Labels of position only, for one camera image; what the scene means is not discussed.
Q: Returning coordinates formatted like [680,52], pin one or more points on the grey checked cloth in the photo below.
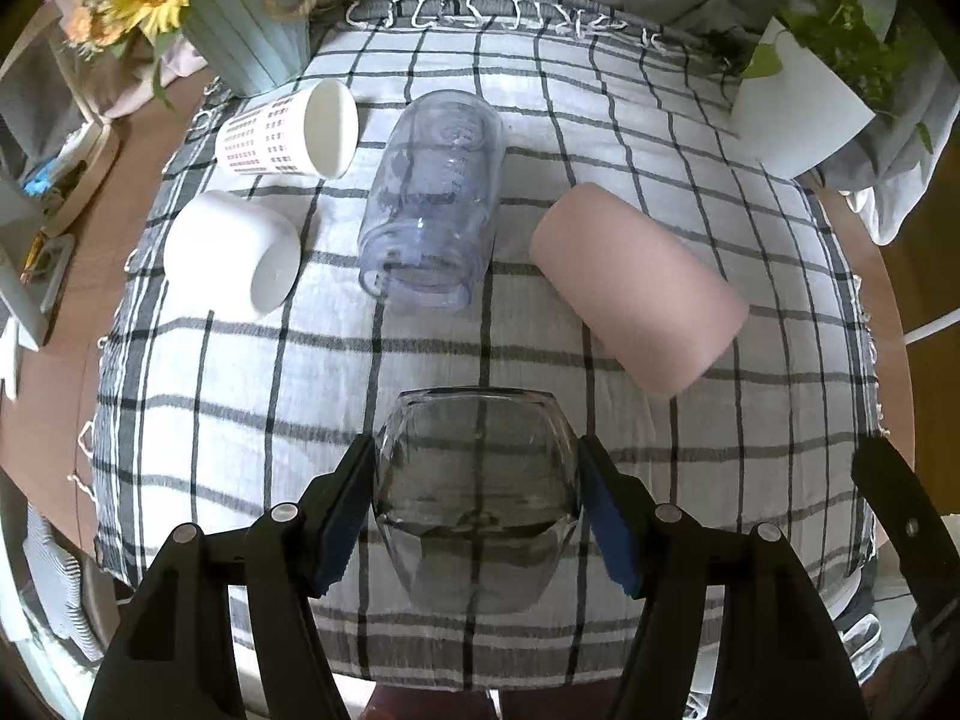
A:
[247,390]

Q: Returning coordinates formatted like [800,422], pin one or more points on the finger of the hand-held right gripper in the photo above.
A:
[900,495]

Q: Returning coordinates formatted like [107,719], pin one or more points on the clear glass cup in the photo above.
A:
[475,499]

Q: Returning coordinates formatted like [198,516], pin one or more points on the white plant pot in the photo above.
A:
[799,105]

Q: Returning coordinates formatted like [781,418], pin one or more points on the green leafy plant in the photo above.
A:
[847,37]

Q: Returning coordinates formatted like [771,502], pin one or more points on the round wooden tray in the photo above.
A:
[79,176]

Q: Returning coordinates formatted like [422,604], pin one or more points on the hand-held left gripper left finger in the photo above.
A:
[339,540]

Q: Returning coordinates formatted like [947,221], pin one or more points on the pink cup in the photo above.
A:
[637,289]

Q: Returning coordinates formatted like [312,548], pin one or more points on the white cup with dotted print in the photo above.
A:
[289,136]

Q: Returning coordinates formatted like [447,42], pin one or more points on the light blue flower pot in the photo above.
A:
[244,34]

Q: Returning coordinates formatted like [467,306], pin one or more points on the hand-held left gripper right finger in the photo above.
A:
[609,532]

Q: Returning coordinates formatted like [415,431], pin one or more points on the plain white cup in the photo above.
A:
[232,251]

